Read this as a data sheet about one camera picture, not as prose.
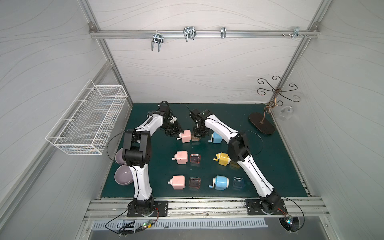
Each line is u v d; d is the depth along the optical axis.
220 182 0.75
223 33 0.78
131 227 0.71
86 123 0.69
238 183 0.83
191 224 0.70
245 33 1.73
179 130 0.86
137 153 0.54
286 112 0.88
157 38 0.78
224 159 0.82
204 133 0.87
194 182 0.82
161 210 0.73
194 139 0.98
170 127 0.84
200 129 0.87
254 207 0.74
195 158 0.91
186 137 0.95
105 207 0.76
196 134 0.91
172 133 0.87
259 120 1.08
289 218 0.72
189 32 0.77
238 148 0.65
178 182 0.75
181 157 0.84
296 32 0.76
